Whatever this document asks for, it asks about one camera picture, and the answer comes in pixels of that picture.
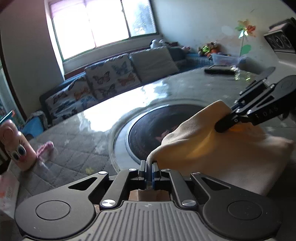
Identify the clear plastic storage box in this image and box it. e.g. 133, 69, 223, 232
211, 54, 247, 67

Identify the cream knit sweater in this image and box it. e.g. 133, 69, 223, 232
147, 100, 295, 195

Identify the blue stool with cloth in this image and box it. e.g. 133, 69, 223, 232
21, 110, 48, 141

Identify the butterfly print cushion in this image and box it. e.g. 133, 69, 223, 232
85, 54, 141, 100
45, 76, 99, 125

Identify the grey quilted star tablecloth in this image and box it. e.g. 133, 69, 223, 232
6, 64, 296, 200

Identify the dark blue sofa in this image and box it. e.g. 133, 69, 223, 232
40, 47, 213, 125

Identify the plush toy pile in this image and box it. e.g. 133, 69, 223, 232
198, 42, 220, 58

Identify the colourful paper pinwheel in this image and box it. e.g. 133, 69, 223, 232
235, 19, 256, 57

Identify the left butterfly print cushion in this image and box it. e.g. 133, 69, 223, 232
45, 76, 99, 125

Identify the window with frame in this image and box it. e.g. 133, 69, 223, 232
48, 0, 158, 61

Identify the white plush toy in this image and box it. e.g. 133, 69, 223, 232
150, 39, 167, 49

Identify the black remote control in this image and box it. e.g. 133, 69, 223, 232
204, 65, 235, 75

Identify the middle butterfly print cushion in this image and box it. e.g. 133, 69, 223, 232
85, 54, 141, 100

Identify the black induction hotplate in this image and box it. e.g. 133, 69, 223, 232
125, 103, 204, 164

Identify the plain grey cushion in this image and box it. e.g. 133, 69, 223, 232
129, 47, 179, 83

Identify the white tissue pack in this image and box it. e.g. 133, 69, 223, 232
0, 171, 20, 222

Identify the pink cartoon water bottle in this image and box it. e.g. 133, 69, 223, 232
1, 120, 37, 172

